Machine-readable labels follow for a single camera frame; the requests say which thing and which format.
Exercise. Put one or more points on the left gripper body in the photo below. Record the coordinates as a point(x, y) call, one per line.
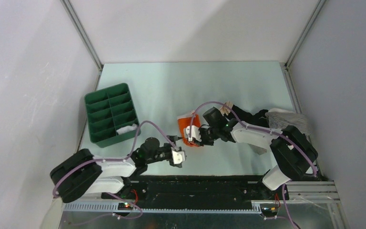
point(164, 151)

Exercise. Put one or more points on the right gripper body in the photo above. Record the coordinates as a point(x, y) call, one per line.
point(208, 135)

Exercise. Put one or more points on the white underwear black trim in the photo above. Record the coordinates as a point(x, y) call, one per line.
point(127, 129)

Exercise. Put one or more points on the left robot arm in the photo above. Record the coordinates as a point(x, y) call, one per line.
point(84, 173)

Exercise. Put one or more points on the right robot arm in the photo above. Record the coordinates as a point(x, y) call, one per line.
point(281, 132)

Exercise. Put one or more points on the black underwear beige waistband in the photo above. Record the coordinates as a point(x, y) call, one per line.
point(258, 118)

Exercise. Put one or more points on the grey underwear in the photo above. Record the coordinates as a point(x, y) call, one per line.
point(259, 150)

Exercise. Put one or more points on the green divided tray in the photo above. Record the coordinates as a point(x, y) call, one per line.
point(109, 112)

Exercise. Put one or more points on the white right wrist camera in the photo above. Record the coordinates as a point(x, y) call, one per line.
point(192, 134)

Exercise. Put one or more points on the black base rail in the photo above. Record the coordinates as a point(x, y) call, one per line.
point(199, 192)

